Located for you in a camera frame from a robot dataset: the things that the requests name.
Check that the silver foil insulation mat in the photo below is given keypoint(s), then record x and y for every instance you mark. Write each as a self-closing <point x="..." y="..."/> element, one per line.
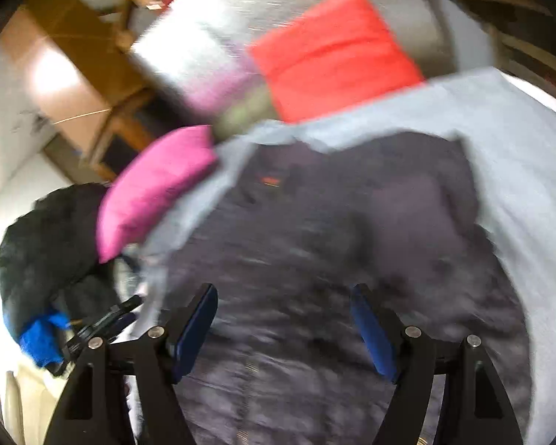
<point x="196" y="50"/>

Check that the wooden chair frame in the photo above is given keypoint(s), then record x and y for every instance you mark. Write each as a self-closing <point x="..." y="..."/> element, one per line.
<point x="123" y="37"/>

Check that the blue garment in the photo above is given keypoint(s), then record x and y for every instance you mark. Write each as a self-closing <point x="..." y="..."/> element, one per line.
<point x="39" y="340"/>

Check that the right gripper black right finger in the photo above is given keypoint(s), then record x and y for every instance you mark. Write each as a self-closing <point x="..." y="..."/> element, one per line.
<point x="475" y="407"/>

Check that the grey bed sheet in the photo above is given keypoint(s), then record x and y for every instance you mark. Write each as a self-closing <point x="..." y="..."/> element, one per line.
<point x="510" y="141"/>

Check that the pile of dark clothes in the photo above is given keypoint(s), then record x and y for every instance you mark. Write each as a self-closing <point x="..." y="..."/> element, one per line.
<point x="49" y="261"/>

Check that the black quilted puffer jacket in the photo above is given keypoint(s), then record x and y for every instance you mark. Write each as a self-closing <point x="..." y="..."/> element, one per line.
<point x="283" y="362"/>

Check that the beige leather sofa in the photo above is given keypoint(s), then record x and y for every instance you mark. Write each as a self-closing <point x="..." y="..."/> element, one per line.
<point x="28" y="399"/>

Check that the magenta pillow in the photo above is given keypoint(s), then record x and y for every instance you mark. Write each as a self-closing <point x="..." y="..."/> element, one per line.
<point x="148" y="187"/>

